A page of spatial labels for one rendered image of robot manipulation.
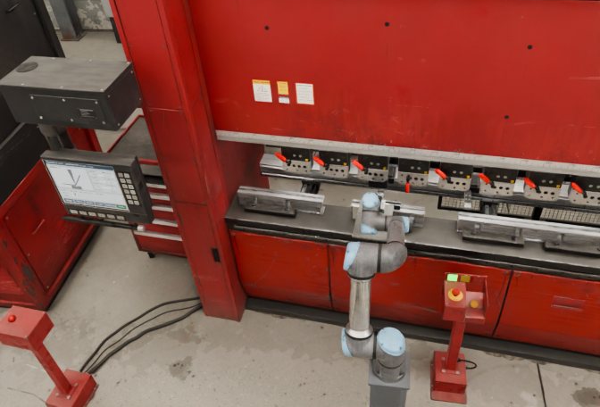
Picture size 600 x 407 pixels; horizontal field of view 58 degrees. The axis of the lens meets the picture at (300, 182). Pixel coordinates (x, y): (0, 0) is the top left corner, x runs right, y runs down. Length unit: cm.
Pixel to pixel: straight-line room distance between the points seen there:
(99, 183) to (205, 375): 149
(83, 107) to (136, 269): 207
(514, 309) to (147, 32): 235
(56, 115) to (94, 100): 23
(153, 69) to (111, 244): 222
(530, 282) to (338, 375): 123
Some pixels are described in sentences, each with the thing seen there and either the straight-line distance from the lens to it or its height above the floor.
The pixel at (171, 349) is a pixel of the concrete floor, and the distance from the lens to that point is 368.
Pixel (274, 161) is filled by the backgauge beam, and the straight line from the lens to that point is 324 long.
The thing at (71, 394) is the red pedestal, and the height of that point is 13.
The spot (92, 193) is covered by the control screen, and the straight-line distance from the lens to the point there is 264.
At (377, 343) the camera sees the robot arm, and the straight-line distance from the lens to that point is 236.
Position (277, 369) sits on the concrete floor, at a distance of 346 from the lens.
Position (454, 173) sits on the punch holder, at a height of 128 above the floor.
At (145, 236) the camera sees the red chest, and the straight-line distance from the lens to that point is 398.
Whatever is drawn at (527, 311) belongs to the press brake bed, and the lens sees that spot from 325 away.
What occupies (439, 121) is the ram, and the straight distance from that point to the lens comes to 252.
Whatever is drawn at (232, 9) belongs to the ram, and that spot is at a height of 206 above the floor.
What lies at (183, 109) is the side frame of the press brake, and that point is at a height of 166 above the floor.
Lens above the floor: 297
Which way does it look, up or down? 40 degrees down
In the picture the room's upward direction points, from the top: 5 degrees counter-clockwise
